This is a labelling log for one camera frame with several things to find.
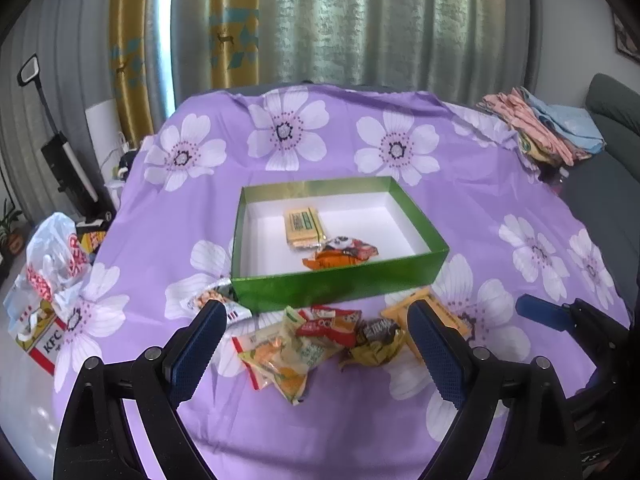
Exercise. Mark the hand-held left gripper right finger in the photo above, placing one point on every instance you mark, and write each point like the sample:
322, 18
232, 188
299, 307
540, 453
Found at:
437, 350

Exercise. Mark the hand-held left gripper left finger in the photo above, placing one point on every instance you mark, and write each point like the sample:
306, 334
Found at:
200, 350

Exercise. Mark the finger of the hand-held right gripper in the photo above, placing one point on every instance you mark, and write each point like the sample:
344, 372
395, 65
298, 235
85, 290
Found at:
542, 311

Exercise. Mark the orange yellow snack packet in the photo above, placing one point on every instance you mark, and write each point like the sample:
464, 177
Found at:
397, 312

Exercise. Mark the yellow brown wrapper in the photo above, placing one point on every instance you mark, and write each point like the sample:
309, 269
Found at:
372, 352

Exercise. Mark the white orange snack packet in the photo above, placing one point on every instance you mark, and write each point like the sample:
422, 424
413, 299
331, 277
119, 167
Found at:
265, 360

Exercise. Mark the red snack packet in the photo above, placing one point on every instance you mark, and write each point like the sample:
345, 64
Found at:
330, 327

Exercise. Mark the cream green snack packet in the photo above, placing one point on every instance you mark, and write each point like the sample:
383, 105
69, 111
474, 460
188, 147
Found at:
315, 352

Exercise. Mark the green cardboard box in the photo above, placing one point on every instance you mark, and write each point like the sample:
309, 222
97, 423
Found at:
325, 287

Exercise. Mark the white peanut snack packet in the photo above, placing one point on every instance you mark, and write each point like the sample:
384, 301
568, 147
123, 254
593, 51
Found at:
200, 300

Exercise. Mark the grey sofa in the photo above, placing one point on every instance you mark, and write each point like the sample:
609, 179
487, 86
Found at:
600, 195

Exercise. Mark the orange panda print snack packet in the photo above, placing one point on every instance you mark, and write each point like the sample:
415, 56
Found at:
340, 257

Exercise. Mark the yellow cardboard box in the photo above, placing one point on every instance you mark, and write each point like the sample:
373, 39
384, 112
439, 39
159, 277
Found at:
92, 240

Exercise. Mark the red white cardboard box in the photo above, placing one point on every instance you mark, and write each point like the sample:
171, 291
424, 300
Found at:
45, 345

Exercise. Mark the yellow cracker packet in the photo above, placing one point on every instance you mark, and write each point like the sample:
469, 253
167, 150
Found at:
302, 227

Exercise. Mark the white plastic bag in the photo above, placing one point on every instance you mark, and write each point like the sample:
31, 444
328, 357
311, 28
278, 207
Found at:
50, 245

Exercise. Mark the light blue folded cloth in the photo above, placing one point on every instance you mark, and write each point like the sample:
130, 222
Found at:
575, 122

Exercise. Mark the pile of folded clothes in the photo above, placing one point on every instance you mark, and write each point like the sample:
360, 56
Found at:
515, 110

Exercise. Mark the purple floral tablecloth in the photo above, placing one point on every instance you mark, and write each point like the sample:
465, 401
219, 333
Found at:
350, 160

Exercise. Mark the potted plant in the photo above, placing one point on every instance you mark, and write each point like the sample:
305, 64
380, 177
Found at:
7, 220

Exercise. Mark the black upright vacuum cleaner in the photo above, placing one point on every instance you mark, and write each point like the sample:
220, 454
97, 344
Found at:
65, 160

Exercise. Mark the white cabinet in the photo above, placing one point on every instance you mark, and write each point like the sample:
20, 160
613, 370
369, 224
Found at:
102, 125

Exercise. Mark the gold deer print curtain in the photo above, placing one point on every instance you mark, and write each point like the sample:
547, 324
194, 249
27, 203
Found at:
135, 60

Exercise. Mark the grey sheer curtain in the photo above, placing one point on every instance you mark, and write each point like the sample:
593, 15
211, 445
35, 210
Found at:
75, 60

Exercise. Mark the grey green curtain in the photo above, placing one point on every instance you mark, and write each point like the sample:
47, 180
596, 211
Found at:
375, 20

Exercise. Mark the framed wall picture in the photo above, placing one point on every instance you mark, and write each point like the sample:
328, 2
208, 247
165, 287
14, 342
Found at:
627, 40

